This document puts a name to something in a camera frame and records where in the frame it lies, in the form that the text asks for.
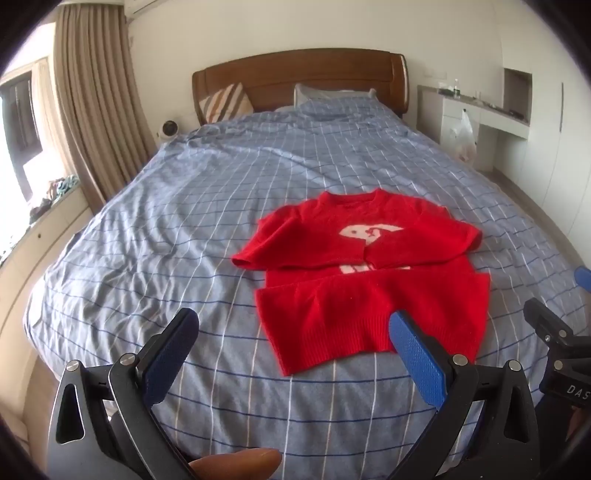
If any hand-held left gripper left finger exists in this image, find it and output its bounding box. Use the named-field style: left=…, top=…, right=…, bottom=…
left=47, top=307, right=200, bottom=480

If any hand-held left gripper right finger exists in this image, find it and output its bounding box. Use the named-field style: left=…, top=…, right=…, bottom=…
left=389, top=310, right=541, bottom=480

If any red knitted sweater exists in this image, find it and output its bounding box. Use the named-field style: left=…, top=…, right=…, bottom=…
left=231, top=188, right=491, bottom=377

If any pile of clothes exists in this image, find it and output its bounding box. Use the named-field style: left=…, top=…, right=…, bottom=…
left=30, top=174, right=81, bottom=217

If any person's left hand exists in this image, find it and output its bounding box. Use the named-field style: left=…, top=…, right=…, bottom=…
left=189, top=449, right=282, bottom=480

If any blue checked duvet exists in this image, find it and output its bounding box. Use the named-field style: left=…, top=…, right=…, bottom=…
left=25, top=96, right=583, bottom=476

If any white wardrobe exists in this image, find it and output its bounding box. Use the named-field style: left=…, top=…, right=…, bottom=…
left=501, top=0, right=591, bottom=278

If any window sill cabinet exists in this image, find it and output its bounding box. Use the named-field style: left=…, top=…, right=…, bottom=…
left=0, top=185, right=93, bottom=352

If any white plastic bag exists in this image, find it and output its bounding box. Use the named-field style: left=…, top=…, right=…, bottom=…
left=449, top=110, right=476, bottom=163

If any white desk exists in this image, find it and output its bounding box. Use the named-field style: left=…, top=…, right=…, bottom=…
left=417, top=84, right=529, bottom=171

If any striped pillow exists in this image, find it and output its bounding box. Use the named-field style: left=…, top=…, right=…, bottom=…
left=202, top=82, right=254, bottom=124

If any beige curtain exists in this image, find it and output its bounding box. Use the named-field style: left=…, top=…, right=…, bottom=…
left=30, top=4, right=158, bottom=213

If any window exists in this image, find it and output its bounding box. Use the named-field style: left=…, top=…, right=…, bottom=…
left=0, top=69, right=44, bottom=171

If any grey pillow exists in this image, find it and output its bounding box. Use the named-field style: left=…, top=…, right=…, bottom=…
left=293, top=83, right=378, bottom=109

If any wooden bed headboard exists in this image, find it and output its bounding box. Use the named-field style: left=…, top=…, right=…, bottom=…
left=191, top=48, right=411, bottom=126

